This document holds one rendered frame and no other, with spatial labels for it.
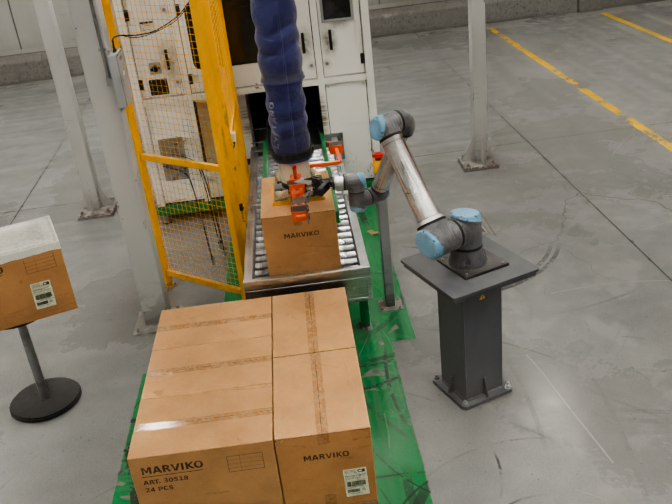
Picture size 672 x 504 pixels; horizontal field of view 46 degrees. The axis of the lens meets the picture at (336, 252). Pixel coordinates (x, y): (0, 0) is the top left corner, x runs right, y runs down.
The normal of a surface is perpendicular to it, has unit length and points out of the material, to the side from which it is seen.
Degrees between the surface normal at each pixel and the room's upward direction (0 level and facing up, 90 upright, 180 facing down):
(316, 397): 0
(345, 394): 0
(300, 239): 90
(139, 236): 88
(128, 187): 90
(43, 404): 0
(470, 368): 90
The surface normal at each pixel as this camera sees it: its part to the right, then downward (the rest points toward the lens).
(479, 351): 0.44, 0.36
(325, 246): 0.07, 0.44
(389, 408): -0.11, -0.89
